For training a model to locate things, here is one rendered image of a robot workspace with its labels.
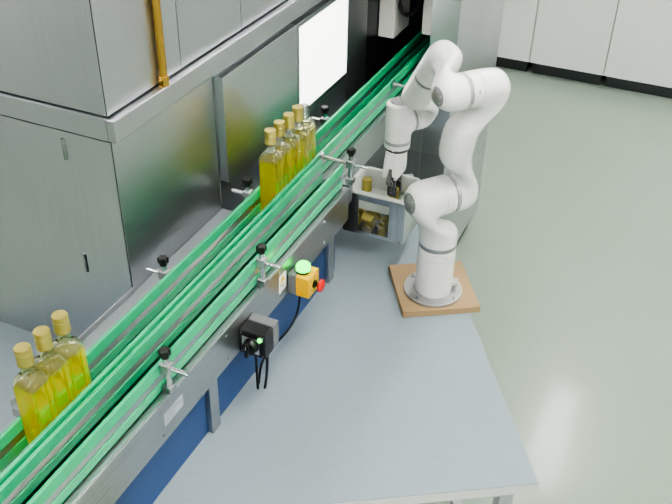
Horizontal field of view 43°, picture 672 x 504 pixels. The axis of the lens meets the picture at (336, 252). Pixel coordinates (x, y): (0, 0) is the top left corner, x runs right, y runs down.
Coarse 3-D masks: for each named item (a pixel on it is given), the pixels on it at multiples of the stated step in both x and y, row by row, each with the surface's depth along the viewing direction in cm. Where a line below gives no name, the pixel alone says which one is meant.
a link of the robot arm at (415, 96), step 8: (408, 80) 255; (416, 80) 249; (408, 88) 254; (416, 88) 251; (424, 88) 249; (408, 96) 256; (416, 96) 253; (424, 96) 253; (408, 104) 258; (416, 104) 257; (424, 104) 257; (432, 104) 263; (416, 112) 273; (424, 112) 272; (432, 112) 266; (424, 120) 273; (432, 120) 273
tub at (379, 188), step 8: (368, 168) 299; (376, 168) 298; (360, 176) 297; (368, 176) 300; (376, 176) 299; (408, 176) 294; (360, 184) 298; (376, 184) 300; (384, 184) 299; (408, 184) 295; (360, 192) 285; (368, 192) 285; (376, 192) 299; (384, 192) 299; (400, 192) 298; (392, 200) 282; (400, 200) 281
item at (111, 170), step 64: (0, 0) 198; (64, 0) 190; (128, 0) 200; (192, 0) 224; (256, 0) 255; (320, 0) 291; (0, 64) 209; (64, 64) 200; (128, 64) 206; (192, 64) 231; (384, 64) 374; (0, 128) 221; (64, 128) 211; (128, 128) 208; (192, 128) 240; (0, 192) 235; (64, 192) 224; (128, 192) 219; (192, 192) 249; (0, 256) 250; (64, 256) 238; (128, 256) 227; (0, 320) 268
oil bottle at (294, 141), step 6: (288, 138) 262; (294, 138) 263; (294, 144) 263; (294, 150) 264; (300, 150) 268; (294, 156) 265; (300, 156) 269; (294, 162) 266; (300, 162) 270; (294, 168) 267; (300, 168) 271; (294, 174) 268
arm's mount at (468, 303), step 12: (408, 264) 293; (456, 264) 293; (396, 276) 287; (456, 276) 288; (396, 288) 282; (468, 288) 282; (408, 300) 277; (468, 300) 277; (408, 312) 272; (420, 312) 273; (432, 312) 273; (444, 312) 274; (456, 312) 275; (468, 312) 275
